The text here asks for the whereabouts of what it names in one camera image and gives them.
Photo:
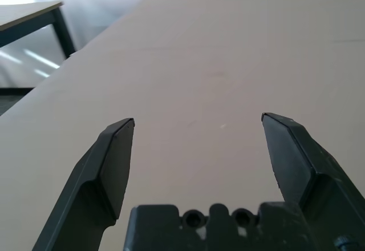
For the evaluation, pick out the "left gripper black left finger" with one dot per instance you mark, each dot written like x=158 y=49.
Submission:
x=94 y=177

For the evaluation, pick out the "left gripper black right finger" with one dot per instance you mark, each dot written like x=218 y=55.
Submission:
x=299 y=162

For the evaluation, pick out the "beige side table black frame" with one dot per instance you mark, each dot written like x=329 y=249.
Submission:
x=28 y=10

